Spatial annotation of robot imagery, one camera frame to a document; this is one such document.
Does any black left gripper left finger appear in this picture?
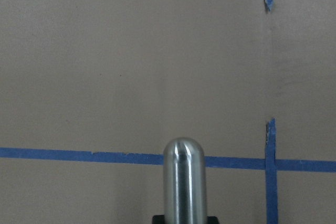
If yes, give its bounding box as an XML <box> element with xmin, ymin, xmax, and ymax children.
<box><xmin>152</xmin><ymin>215</ymin><xmax>165</xmax><ymax>224</ymax></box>

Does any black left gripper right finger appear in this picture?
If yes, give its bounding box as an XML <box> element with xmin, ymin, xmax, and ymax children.
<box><xmin>207</xmin><ymin>216</ymin><xmax>218</xmax><ymax>224</ymax></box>

